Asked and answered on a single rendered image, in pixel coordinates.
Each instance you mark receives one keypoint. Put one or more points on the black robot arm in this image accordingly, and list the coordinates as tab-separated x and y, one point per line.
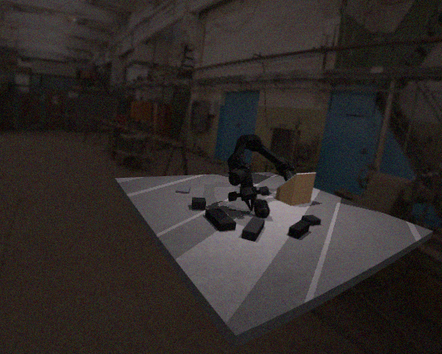
239	171

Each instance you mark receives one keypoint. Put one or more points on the dark grey controller unit with green rocker switches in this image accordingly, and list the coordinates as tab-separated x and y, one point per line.
261	208

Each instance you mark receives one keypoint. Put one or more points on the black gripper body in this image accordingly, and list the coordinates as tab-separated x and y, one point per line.
232	196

